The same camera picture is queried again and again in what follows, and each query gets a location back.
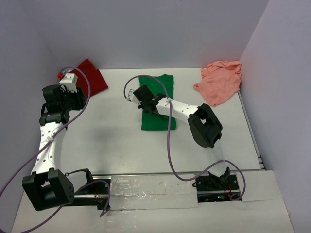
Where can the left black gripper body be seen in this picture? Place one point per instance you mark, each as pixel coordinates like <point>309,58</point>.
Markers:
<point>72,101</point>

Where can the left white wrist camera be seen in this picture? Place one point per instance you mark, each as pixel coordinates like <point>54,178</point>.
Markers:
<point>69,81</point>

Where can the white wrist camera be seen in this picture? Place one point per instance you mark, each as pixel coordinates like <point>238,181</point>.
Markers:
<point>69,81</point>
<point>131,97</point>

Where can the green t-shirt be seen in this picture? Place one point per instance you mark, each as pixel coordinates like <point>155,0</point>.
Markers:
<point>151,121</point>

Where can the taped white cardboard panel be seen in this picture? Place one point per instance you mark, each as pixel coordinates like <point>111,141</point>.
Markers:
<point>145,192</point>

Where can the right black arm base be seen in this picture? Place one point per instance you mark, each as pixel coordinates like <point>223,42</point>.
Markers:
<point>210,190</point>

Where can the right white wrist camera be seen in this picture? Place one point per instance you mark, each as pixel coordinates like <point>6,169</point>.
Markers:
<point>131,97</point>

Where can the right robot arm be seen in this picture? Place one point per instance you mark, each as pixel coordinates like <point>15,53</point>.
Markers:
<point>205,127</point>

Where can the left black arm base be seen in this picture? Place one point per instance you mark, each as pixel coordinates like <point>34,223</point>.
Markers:
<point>93,195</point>

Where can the red folded t-shirt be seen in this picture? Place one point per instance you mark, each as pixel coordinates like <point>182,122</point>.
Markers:
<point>96,81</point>

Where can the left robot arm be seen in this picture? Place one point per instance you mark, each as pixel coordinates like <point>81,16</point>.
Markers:
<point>47,187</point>

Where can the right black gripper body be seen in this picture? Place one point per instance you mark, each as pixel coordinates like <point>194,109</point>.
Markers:
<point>142,106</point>

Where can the salmon pink crumpled t-shirt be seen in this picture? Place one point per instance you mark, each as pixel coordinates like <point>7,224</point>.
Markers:
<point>220,80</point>

